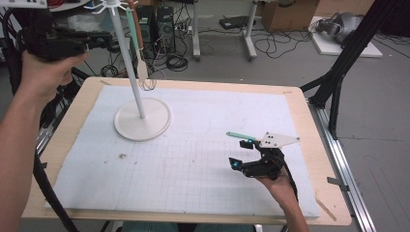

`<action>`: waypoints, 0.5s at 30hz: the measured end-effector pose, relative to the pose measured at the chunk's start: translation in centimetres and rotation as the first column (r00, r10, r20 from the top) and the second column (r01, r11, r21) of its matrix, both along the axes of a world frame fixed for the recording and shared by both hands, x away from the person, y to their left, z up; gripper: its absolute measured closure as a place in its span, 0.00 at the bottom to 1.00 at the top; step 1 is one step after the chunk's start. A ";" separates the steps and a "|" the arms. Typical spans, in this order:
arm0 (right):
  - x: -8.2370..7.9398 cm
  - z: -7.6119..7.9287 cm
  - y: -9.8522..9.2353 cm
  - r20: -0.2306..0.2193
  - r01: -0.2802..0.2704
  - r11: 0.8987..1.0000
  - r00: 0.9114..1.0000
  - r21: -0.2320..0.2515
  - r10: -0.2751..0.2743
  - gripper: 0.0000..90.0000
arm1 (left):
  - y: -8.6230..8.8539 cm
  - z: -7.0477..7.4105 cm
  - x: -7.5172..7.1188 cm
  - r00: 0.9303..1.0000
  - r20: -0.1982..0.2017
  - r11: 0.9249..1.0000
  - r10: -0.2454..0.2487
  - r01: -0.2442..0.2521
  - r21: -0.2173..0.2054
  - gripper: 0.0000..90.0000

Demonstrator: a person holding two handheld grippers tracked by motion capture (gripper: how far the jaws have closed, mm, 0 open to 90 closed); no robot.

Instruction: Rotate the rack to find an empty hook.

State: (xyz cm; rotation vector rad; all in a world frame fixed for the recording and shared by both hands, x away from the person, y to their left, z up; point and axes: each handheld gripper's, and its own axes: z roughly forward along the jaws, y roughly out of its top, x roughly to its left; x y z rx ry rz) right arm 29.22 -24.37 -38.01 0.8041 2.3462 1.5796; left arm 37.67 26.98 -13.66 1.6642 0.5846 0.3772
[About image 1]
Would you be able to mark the aluminium rail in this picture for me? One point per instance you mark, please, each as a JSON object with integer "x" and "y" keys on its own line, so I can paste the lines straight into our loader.
{"x": 43, "y": 140}
{"x": 345, "y": 167}

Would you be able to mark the black computer tower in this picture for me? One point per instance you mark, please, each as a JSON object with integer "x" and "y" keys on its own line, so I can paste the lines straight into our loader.
{"x": 166, "y": 30}
{"x": 148, "y": 32}

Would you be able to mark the flat black box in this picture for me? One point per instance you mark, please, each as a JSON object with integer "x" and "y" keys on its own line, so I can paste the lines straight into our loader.
{"x": 235, "y": 22}

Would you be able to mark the brown cardboard box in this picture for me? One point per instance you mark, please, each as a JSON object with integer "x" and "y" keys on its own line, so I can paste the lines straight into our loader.
{"x": 286, "y": 16}

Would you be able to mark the light wooden table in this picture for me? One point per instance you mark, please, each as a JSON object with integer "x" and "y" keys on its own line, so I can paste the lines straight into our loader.
{"x": 317, "y": 167}

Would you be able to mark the clear plastic bag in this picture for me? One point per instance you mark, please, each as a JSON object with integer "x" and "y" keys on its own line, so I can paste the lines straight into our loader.
{"x": 80, "y": 22}

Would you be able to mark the white foam mat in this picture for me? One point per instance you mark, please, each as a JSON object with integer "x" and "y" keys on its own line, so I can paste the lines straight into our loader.
{"x": 193, "y": 180}

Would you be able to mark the white floor board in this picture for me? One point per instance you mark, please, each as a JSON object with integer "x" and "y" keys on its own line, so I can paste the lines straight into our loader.
{"x": 328, "y": 46}

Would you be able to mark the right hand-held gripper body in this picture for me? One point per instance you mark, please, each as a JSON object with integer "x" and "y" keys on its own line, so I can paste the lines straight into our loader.
{"x": 266, "y": 167}

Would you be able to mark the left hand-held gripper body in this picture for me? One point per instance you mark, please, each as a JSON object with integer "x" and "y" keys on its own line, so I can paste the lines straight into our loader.
{"x": 48, "y": 42}

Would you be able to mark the person's left hand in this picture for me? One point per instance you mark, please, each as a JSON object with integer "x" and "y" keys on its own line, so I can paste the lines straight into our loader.
{"x": 45, "y": 80}

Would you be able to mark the white round table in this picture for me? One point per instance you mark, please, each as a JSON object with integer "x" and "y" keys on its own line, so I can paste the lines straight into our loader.
{"x": 69, "y": 7}

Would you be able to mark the white desk frame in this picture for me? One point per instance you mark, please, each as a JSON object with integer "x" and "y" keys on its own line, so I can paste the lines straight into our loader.
{"x": 196, "y": 32}

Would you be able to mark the beige cardboard box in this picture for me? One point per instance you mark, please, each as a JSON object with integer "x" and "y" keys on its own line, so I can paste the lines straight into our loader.
{"x": 345, "y": 6}

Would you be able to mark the grey headset device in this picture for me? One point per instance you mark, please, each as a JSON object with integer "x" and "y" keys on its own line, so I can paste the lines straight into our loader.
{"x": 345, "y": 25}

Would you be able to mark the black metal frame stand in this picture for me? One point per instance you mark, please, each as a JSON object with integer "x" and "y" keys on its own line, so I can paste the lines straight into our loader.
{"x": 77, "y": 74}
{"x": 351, "y": 48}

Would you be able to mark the person's right hand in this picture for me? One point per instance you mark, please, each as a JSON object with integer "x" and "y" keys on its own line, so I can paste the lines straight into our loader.
{"x": 280, "y": 190}

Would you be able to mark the thin wooden stick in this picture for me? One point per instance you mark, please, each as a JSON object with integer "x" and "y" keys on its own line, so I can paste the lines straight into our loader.
{"x": 326, "y": 209}

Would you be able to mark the grey metal clamp bracket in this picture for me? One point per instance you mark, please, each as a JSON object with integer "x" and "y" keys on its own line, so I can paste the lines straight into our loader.
{"x": 336, "y": 183}

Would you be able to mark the white rack stand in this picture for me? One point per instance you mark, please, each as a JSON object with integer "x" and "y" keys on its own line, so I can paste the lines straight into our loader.
{"x": 143, "y": 124}

